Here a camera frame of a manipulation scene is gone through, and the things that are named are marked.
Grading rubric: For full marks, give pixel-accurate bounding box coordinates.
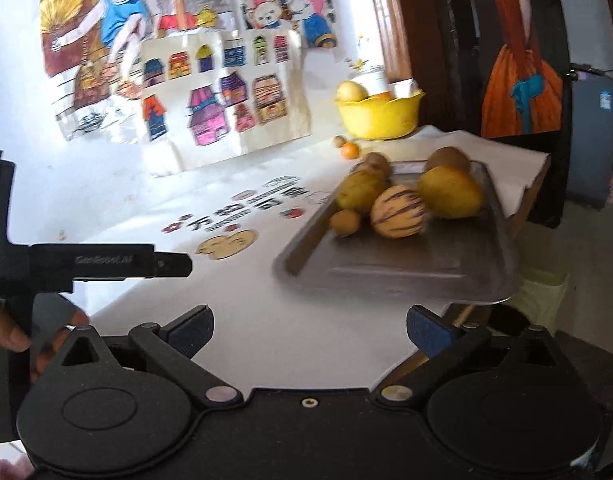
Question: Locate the small yellow-brown fruit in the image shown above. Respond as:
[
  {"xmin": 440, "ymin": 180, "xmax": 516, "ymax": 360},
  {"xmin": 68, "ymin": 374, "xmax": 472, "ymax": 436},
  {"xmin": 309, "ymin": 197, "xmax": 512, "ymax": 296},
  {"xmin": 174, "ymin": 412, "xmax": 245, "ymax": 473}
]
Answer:
[{"xmin": 329, "ymin": 209, "xmax": 362, "ymax": 238}]

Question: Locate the small orange tangerine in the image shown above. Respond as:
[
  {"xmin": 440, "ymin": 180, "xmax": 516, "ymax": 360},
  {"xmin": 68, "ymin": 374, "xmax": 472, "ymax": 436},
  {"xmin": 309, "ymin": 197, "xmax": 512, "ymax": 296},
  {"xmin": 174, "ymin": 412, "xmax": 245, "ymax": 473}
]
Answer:
[{"xmin": 340, "ymin": 142, "xmax": 361, "ymax": 160}]

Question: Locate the small brown kiwi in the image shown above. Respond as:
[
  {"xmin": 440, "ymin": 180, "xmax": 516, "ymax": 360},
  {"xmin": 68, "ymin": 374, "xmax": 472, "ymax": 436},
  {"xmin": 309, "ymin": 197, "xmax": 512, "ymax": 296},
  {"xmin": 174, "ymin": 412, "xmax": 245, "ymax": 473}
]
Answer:
[{"xmin": 333, "ymin": 136, "xmax": 347, "ymax": 148}]

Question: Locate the person's left hand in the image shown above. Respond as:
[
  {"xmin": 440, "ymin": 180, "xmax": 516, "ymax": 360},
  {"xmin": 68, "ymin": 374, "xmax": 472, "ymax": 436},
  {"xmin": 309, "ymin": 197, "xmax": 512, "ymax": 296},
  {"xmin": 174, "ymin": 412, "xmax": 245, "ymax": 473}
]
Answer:
[{"xmin": 0, "ymin": 306, "xmax": 91, "ymax": 380}]

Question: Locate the dark metal tray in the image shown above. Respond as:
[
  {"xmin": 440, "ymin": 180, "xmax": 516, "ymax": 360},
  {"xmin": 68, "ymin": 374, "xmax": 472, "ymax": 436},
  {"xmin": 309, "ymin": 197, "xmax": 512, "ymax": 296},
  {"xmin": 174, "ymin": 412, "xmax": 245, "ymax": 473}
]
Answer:
[{"xmin": 273, "ymin": 162, "xmax": 520, "ymax": 304}]

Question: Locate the white printed tablecloth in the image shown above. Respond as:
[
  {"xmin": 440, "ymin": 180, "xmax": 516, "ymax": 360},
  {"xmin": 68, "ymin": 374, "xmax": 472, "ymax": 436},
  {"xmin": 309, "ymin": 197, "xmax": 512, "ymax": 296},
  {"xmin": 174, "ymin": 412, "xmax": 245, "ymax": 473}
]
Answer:
[{"xmin": 50, "ymin": 123, "xmax": 552, "ymax": 396}]

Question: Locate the brown kiwi on tray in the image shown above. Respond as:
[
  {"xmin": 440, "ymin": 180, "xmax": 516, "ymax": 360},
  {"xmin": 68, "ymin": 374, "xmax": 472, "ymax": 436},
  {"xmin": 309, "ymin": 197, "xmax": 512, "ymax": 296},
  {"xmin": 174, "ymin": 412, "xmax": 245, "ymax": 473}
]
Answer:
[{"xmin": 425, "ymin": 146, "xmax": 471, "ymax": 174}]

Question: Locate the yellow plastic bowl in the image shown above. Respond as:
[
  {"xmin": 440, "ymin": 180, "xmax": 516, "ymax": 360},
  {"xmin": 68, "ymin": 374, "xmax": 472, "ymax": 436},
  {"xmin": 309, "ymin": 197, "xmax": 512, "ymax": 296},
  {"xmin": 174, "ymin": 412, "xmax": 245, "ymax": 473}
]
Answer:
[{"xmin": 337, "ymin": 91, "xmax": 426, "ymax": 141}]

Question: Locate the colourful houses drawing paper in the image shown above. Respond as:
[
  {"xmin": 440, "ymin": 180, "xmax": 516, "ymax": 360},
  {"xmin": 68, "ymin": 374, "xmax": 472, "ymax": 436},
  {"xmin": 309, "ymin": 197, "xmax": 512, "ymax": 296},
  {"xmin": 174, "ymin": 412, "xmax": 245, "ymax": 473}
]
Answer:
[{"xmin": 142, "ymin": 29, "xmax": 311, "ymax": 177}]

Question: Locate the white carton in bowl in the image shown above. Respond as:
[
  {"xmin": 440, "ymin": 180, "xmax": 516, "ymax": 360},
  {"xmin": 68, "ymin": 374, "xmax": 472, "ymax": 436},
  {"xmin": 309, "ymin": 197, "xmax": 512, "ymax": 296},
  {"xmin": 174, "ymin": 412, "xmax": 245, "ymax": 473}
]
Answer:
[{"xmin": 390, "ymin": 79, "xmax": 421, "ymax": 99}]

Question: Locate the cartoon children poster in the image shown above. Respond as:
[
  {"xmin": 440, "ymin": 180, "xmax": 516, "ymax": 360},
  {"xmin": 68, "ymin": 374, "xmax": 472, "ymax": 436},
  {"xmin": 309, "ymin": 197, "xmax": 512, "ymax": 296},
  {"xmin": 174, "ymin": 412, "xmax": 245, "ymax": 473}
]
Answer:
[{"xmin": 40, "ymin": 0, "xmax": 337, "ymax": 139}]

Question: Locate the orange dress girl painting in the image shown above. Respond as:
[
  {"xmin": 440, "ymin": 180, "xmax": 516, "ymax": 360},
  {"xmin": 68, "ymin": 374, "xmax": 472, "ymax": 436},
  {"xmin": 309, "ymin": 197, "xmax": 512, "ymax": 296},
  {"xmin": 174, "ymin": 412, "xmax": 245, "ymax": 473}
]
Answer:
[{"xmin": 481, "ymin": 0, "xmax": 563, "ymax": 139}]

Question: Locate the yellow pear in bowl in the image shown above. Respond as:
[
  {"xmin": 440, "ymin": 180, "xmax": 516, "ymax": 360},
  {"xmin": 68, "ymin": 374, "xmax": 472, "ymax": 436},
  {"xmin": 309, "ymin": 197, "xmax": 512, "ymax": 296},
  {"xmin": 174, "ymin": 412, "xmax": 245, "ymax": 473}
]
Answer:
[{"xmin": 336, "ymin": 80, "xmax": 369, "ymax": 103}]

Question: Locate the white jar with flowers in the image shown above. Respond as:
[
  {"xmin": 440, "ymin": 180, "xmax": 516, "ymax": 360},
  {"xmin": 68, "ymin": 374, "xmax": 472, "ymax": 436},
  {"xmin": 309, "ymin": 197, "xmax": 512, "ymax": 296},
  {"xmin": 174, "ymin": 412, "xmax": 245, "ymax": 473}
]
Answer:
[{"xmin": 348, "ymin": 35, "xmax": 390, "ymax": 96}]

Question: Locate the blue-grey appliance box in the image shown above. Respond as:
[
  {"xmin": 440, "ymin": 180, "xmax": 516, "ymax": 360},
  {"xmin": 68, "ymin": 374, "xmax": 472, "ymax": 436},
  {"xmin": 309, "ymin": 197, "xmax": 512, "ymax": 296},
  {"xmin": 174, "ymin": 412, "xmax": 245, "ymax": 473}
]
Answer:
[{"xmin": 567, "ymin": 64, "xmax": 613, "ymax": 209}]

